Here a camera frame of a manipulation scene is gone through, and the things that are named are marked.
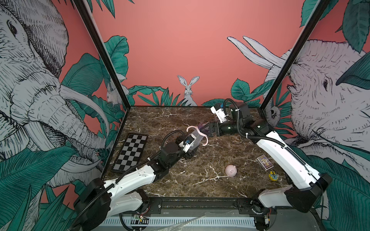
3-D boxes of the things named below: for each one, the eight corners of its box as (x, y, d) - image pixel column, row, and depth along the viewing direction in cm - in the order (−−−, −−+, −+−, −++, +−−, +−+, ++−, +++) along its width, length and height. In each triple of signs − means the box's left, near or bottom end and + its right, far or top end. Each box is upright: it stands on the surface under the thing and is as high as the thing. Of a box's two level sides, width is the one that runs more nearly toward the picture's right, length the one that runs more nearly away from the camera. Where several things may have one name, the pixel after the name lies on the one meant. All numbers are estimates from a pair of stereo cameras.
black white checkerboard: (114, 171, 88) (111, 169, 85) (126, 136, 104) (124, 133, 102) (139, 171, 88) (138, 169, 85) (147, 136, 105) (146, 133, 102)
